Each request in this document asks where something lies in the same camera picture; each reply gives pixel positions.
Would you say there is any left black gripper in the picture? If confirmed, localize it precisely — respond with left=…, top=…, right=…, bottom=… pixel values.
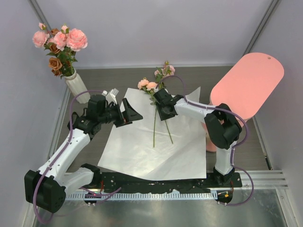
left=98, top=98, right=142, bottom=127

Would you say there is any peach rose stem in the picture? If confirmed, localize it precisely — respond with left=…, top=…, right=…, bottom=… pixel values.
left=137, top=78, right=158, bottom=148

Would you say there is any white wrapping paper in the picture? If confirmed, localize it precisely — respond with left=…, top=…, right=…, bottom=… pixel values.
left=98, top=88, right=206, bottom=181

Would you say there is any pink rose stem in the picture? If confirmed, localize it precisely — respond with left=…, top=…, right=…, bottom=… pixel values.
left=153, top=61, right=175, bottom=148

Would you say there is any pink artificial flower bunch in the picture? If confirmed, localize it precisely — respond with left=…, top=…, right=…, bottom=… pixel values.
left=32, top=23, right=88, bottom=78

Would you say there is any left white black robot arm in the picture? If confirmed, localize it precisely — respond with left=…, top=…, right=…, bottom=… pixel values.
left=24, top=95, right=143, bottom=213

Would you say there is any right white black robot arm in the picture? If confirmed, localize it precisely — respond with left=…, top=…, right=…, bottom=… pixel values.
left=153, top=89, right=242, bottom=187

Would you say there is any white ribbed vase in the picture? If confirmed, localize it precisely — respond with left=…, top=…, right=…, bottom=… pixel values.
left=64, top=70, right=90, bottom=104

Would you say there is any pink tiered shelf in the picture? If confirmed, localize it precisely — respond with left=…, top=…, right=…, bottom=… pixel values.
left=205, top=52, right=285, bottom=153

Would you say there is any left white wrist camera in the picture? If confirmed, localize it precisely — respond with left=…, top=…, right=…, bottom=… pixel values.
left=102, top=88, right=119, bottom=105

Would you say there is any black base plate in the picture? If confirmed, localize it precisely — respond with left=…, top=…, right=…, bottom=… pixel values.
left=87, top=172, right=242, bottom=194

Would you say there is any white slotted cable duct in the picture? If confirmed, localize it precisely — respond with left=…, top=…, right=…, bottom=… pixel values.
left=65, top=190, right=217, bottom=202

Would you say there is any aluminium frame post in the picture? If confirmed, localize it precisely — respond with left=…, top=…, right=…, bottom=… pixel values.
left=28, top=0, right=52, bottom=32

